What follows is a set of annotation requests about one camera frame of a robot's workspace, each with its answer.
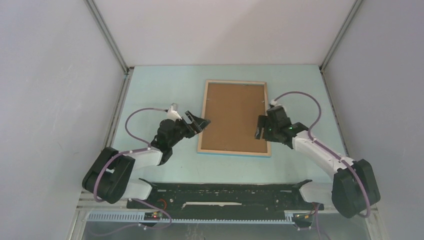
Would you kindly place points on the wooden picture frame with glass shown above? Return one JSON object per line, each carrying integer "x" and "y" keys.
{"x": 232, "y": 154}

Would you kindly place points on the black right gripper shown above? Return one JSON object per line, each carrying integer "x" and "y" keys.
{"x": 263, "y": 122}

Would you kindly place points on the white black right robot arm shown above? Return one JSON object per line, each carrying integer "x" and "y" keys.
{"x": 353, "y": 188}

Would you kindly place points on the aluminium corner post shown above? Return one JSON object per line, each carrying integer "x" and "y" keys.
{"x": 341, "y": 33}
{"x": 107, "y": 35}

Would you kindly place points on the left aluminium corner post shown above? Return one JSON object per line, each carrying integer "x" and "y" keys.
{"x": 107, "y": 35}

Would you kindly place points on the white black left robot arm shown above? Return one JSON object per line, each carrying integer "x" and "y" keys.
{"x": 112, "y": 175}

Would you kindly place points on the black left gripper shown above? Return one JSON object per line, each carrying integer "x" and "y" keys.
{"x": 197, "y": 124}

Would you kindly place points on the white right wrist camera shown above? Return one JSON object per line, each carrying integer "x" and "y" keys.
{"x": 273, "y": 103}

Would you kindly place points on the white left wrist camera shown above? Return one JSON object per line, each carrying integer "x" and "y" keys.
{"x": 172, "y": 112}

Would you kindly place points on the brown cardboard backing board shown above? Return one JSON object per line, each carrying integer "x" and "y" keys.
{"x": 233, "y": 117}

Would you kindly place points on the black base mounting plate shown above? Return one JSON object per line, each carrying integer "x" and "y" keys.
{"x": 228, "y": 202}

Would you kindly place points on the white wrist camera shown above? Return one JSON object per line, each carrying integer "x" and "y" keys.
{"x": 273, "y": 103}
{"x": 172, "y": 112}

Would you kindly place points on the right aluminium corner post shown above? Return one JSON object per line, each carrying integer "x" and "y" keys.
{"x": 341, "y": 33}

